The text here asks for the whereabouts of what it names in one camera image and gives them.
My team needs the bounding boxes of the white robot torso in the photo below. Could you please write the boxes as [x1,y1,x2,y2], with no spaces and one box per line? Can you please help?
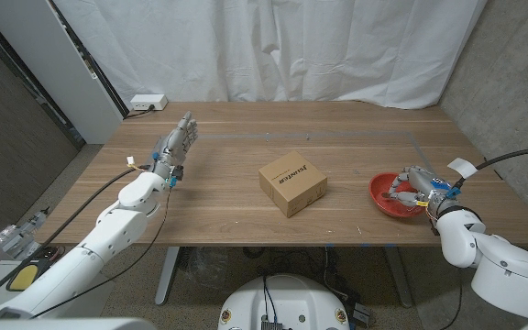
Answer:
[217,273,351,330]

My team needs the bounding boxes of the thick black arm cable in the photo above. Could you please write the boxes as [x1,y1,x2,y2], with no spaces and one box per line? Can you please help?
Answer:
[451,146,528,192]
[0,164,155,312]

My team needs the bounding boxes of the black floor cable bundle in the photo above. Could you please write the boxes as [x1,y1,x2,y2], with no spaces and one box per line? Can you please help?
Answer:
[240,247,352,299]

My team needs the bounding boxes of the white power strip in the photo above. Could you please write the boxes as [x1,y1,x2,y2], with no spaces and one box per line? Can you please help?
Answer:
[129,93,170,112]

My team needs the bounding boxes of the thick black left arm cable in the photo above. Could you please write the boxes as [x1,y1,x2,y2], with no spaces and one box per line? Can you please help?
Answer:
[0,164,155,312]

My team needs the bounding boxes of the white cable tag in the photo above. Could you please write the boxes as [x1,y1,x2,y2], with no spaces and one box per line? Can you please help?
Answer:
[446,157,479,180]

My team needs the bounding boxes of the thin black cable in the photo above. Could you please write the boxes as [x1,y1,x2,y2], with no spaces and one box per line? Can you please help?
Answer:
[34,182,173,318]

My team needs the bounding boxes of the white curtain backdrop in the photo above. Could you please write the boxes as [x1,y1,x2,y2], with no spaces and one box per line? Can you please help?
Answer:
[52,0,488,110]

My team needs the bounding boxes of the clear plastic tool clutter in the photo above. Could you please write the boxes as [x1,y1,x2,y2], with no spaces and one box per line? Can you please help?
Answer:
[0,208,52,259]

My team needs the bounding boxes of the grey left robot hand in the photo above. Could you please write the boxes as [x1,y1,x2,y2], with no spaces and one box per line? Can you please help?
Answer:
[151,110,199,172]

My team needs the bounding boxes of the red bowl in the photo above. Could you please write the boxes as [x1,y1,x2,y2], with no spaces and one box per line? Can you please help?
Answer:
[368,172,430,219]

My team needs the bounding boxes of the black power strip cord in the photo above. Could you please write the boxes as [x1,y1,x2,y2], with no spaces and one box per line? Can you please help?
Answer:
[124,105,156,120]

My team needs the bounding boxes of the brown cardboard box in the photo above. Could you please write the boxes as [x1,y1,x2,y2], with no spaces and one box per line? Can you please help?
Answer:
[258,150,328,219]

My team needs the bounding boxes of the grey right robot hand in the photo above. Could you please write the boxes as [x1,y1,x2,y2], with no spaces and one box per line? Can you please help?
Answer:
[385,165,458,213]

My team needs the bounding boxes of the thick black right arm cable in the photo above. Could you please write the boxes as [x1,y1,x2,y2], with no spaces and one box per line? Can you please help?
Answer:
[451,146,528,192]

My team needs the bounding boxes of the small grey floor box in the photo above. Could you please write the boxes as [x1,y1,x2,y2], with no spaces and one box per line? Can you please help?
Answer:
[351,302,373,327]

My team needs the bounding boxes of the white robot shoulder shell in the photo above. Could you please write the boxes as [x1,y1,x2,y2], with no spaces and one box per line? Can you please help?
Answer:
[0,317,158,330]

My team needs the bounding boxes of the white cabinet panel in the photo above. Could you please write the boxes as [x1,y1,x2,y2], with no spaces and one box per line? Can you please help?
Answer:
[0,0,126,146]

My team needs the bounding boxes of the yellow and black pedal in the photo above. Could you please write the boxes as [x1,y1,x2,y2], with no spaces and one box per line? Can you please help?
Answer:
[5,263,41,292]

